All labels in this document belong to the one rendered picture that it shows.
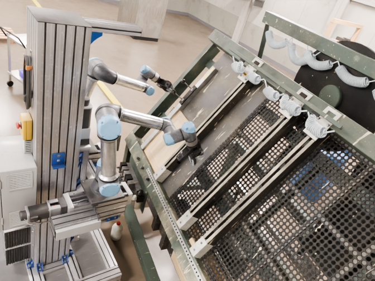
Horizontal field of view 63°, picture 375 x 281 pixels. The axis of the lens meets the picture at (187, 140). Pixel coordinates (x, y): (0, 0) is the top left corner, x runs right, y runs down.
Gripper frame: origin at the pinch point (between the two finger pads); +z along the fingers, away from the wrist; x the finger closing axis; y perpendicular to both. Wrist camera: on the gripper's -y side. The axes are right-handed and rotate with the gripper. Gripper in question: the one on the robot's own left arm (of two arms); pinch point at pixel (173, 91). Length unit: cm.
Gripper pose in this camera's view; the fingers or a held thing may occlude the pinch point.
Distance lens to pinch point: 268.2
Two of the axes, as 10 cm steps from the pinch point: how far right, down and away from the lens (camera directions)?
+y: -6.0, -2.9, 7.4
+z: 6.3, 4.0, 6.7
